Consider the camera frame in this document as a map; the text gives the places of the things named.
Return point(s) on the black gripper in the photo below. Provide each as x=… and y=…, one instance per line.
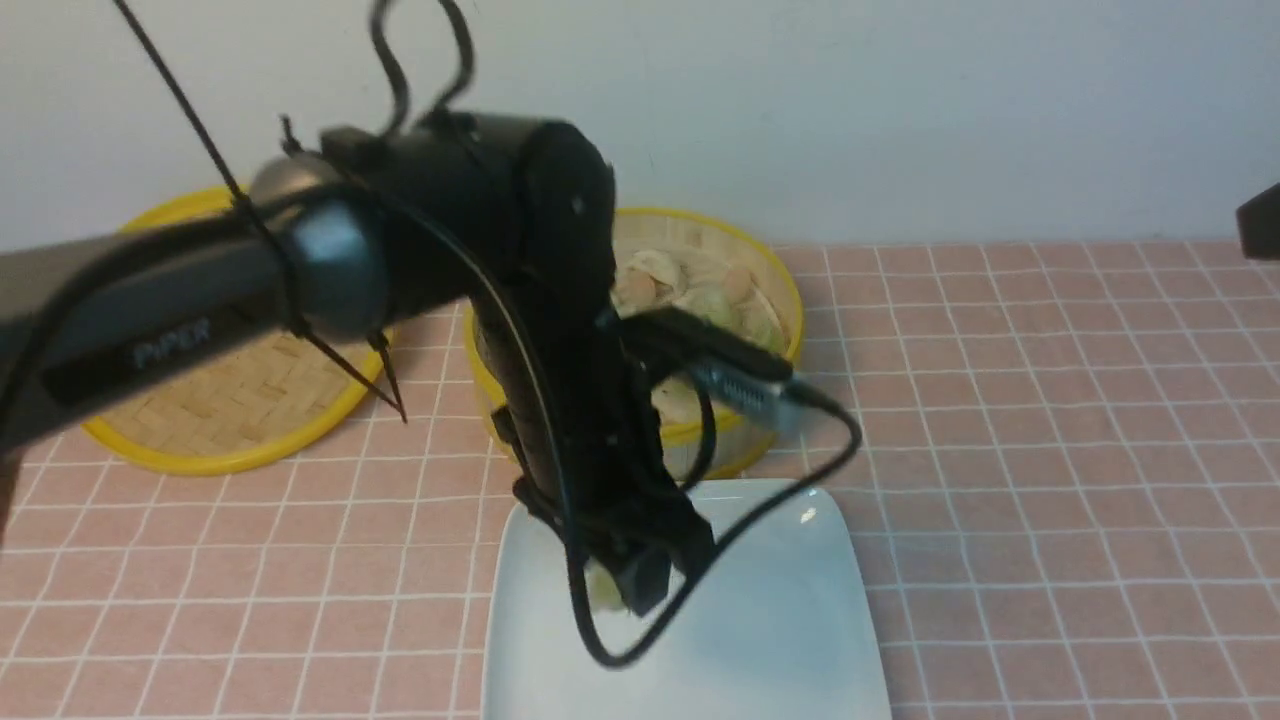
x=580, y=418

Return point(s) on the pale green steamed dumpling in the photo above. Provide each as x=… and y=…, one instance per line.
x=604, y=595

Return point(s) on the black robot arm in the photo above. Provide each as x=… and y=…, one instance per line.
x=513, y=214

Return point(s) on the white square plate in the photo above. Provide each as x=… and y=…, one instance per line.
x=780, y=629

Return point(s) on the yellow rimmed bamboo steamer basket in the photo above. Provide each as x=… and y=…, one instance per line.
x=671, y=257

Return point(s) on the yellow rimmed bamboo steamer lid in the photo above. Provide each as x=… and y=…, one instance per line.
x=261, y=403

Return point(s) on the pink checkered tablecloth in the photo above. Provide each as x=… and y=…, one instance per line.
x=1066, y=509

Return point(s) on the dark object at right edge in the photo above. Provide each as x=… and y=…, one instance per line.
x=1258, y=224

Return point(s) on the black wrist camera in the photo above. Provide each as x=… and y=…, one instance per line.
x=751, y=381

